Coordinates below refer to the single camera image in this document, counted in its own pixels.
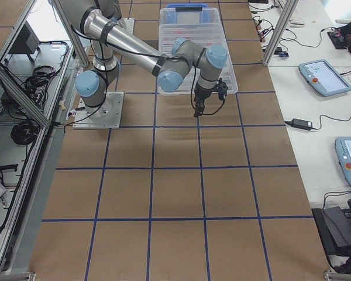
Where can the aluminium frame post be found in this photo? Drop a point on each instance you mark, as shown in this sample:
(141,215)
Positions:
(279,29)

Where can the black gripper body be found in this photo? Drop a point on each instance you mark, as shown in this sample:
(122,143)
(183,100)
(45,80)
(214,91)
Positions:
(201,95)

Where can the blue plastic tray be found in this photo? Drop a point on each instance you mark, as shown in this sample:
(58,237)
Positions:
(187,5)

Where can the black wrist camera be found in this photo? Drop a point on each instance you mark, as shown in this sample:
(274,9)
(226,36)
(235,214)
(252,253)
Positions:
(221,89)

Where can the black power adapter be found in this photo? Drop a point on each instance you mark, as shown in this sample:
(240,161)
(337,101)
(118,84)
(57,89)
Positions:
(301,124)

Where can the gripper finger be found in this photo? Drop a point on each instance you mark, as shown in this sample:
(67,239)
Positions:
(201,107)
(198,109)

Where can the black box latch handle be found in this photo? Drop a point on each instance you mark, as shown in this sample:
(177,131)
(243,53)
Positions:
(188,9)

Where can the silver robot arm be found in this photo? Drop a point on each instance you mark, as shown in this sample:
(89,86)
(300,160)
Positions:
(98,22)

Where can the clear plastic storage box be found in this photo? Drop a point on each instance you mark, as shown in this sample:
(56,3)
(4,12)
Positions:
(203,27)

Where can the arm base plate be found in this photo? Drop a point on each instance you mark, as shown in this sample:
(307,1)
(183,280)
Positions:
(107,117)

